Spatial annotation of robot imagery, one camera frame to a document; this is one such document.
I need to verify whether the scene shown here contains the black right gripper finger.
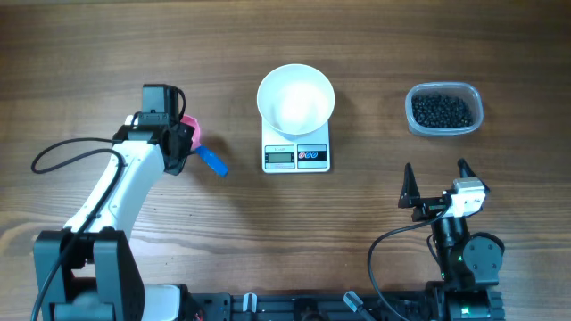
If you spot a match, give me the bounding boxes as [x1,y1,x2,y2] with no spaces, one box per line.
[398,163,420,209]
[457,158,490,193]

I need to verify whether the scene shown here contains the pink scoop with blue handle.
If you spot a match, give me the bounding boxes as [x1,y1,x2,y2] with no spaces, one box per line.
[181,115,229,177]

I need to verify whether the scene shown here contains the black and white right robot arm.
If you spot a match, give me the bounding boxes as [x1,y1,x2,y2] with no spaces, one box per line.
[398,159,506,320]

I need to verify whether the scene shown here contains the white digital kitchen scale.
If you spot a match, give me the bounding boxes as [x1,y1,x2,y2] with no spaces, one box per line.
[261,120,331,174]

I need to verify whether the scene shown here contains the white bowl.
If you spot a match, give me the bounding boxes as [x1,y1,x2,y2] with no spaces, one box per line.
[256,63,335,136]

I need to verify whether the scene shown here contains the clear plastic container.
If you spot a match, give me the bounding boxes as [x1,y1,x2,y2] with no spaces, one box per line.
[405,82,484,136]

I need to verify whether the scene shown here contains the black beans pile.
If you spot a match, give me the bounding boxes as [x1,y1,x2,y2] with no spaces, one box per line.
[411,94,474,128]

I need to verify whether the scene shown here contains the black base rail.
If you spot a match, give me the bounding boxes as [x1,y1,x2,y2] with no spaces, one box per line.
[186,290,505,321]

